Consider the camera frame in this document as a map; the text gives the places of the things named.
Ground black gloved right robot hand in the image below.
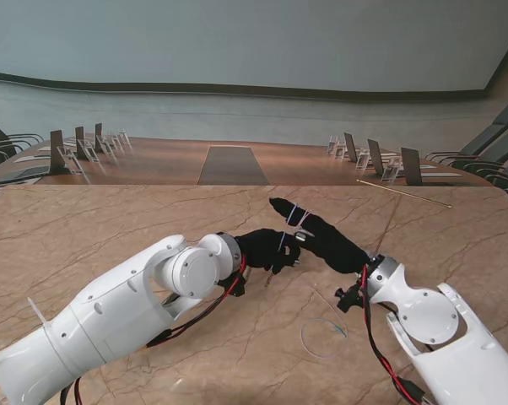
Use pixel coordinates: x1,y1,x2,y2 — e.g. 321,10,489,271
269,197,373,276

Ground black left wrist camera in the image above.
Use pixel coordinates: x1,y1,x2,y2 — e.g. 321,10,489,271
219,269,249,299

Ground red black right arm cable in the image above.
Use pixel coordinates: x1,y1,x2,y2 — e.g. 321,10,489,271
357,265,428,405

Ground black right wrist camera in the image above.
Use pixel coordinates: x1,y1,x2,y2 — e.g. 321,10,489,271
335,282,367,314

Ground gold rack with marble base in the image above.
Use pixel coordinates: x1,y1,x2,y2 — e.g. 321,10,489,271
356,179,452,254

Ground red black left arm cable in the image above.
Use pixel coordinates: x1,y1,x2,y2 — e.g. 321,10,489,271
58,252,249,405

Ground red black arm cable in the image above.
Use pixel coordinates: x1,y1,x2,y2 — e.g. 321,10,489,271
357,265,428,405
58,252,249,405

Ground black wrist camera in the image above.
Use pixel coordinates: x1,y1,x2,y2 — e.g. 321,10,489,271
335,282,367,314
219,269,249,299

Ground white cable tie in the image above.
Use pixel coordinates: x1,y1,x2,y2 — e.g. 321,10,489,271
27,297,53,328

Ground white wired earphone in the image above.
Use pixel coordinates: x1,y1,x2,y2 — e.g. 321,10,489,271
278,202,349,359

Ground brown conference table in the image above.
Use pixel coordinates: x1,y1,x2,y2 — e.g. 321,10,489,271
0,135,496,189

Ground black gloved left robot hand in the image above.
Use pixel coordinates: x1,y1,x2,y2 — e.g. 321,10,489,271
235,228,301,275

